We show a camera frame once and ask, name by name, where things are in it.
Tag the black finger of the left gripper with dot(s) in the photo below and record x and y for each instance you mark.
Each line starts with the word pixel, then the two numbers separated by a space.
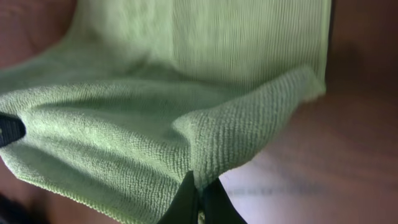
pixel 12 129

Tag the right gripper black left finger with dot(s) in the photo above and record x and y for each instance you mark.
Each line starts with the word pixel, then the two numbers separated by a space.
pixel 185 205

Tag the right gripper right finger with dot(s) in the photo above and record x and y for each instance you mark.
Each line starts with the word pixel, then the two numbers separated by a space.
pixel 217 206

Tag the light green microfiber cloth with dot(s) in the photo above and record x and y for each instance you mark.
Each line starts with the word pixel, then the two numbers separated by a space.
pixel 138 93

